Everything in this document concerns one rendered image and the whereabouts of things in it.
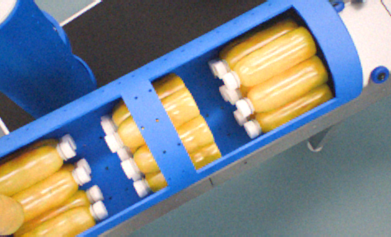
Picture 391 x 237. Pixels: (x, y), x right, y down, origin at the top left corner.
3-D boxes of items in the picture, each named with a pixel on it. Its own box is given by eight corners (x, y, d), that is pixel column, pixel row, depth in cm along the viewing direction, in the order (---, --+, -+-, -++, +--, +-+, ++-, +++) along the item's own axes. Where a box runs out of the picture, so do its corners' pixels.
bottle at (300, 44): (303, 20, 126) (225, 62, 125) (320, 49, 125) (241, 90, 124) (297, 30, 133) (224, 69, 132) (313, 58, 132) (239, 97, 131)
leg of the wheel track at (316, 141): (324, 147, 240) (360, 104, 179) (312, 154, 239) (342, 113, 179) (317, 135, 241) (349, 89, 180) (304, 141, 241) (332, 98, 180)
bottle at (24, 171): (-11, 211, 127) (72, 168, 128) (-28, 182, 125) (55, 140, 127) (-5, 201, 134) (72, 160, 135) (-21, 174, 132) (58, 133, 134)
